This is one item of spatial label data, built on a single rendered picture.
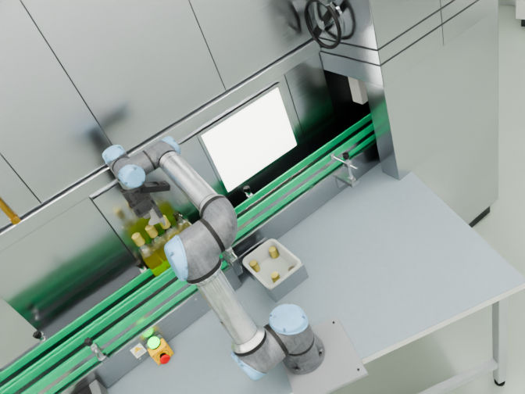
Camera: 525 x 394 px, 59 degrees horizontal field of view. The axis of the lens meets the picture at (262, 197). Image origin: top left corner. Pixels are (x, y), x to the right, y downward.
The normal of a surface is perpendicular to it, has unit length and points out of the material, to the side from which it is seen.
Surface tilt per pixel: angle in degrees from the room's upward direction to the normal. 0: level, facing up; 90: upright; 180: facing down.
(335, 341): 1
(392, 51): 90
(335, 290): 0
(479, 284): 0
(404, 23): 90
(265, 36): 90
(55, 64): 90
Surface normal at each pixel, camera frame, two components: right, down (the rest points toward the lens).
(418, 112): 0.54, 0.39
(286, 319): -0.19, -0.80
